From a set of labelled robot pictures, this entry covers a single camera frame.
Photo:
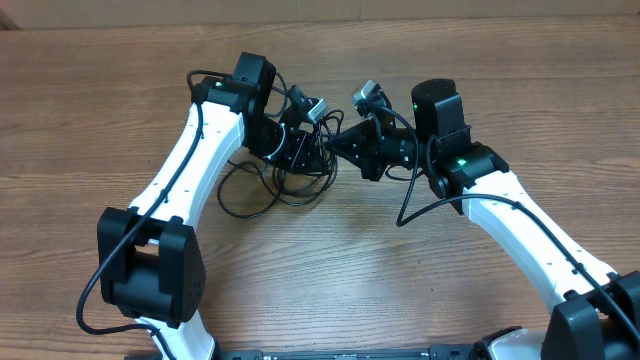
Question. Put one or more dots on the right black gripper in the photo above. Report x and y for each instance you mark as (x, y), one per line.
(363, 152)

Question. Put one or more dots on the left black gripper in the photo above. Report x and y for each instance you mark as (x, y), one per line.
(302, 139)

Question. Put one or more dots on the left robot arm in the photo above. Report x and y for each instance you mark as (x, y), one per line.
(150, 264)

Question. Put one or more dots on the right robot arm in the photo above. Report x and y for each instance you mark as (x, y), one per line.
(593, 309)

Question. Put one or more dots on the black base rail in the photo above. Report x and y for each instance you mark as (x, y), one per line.
(345, 354)

